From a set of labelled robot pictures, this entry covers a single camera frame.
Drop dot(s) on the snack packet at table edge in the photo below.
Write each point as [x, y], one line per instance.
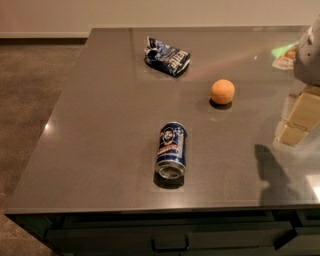
[284, 57]

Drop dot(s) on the orange fruit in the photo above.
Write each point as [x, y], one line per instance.
[222, 92]

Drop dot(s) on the blue crumpled chip bag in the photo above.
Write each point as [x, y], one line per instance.
[166, 58]

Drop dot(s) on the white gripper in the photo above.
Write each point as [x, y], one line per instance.
[308, 61]

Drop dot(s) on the dark cabinet drawer front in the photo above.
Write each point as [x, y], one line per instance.
[136, 241]

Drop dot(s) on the black drawer handle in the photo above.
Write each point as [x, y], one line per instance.
[170, 243]

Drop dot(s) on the blue pepsi can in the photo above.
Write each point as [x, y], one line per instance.
[170, 161]

